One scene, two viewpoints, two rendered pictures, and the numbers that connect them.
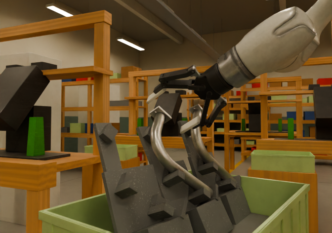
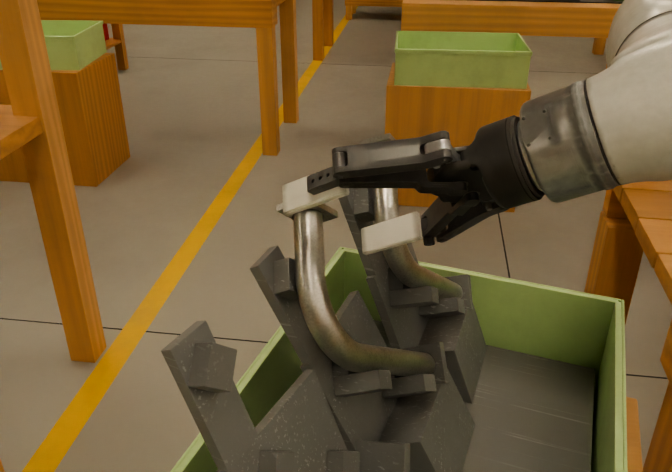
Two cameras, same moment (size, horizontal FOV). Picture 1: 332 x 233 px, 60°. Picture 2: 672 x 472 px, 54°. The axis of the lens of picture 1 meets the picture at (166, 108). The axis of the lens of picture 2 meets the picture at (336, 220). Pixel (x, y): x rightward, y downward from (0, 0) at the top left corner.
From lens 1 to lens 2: 0.43 m
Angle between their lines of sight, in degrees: 33
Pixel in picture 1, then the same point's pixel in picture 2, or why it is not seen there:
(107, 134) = (216, 379)
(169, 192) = (350, 408)
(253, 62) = (643, 171)
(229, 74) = (561, 186)
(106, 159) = (222, 437)
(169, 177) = (355, 387)
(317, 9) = not seen: outside the picture
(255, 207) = (496, 335)
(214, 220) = (448, 442)
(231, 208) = (464, 373)
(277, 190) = (552, 309)
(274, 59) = not seen: outside the picture
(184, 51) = not seen: outside the picture
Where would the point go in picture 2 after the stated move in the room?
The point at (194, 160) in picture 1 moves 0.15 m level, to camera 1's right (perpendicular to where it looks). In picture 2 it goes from (381, 282) to (491, 266)
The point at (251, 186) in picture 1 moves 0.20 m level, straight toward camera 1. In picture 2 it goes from (492, 296) to (524, 391)
